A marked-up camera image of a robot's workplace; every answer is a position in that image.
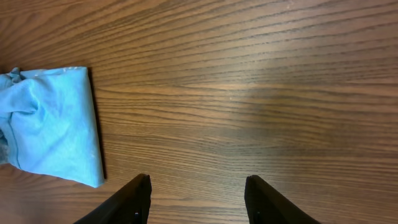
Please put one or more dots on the light blue printed t-shirt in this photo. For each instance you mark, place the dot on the light blue printed t-shirt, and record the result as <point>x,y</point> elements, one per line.
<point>48,124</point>

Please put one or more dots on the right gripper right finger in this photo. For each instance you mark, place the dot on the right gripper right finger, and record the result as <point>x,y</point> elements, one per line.
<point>265,205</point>

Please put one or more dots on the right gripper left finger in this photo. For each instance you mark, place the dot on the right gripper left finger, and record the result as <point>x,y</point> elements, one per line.
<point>129,205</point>

